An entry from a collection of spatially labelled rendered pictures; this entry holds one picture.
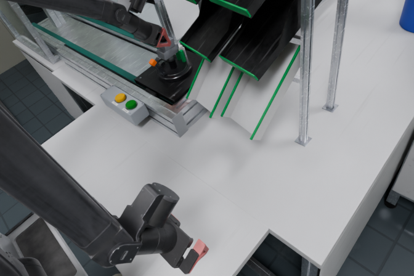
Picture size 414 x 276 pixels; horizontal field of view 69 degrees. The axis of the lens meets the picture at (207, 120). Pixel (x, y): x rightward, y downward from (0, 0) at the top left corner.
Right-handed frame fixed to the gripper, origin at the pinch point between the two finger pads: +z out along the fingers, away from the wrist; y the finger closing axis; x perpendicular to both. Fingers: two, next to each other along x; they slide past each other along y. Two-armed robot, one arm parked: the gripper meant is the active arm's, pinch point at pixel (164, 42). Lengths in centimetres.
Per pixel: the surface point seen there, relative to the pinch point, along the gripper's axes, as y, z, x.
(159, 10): 17.4, 7.0, -12.2
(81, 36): 80, 15, 9
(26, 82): 261, 76, 77
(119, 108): 5.3, -3.0, 28.1
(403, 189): -81, 99, 15
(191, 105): -16.3, 7.8, 16.4
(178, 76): -5.8, 7.1, 9.2
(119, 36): 56, 20, 2
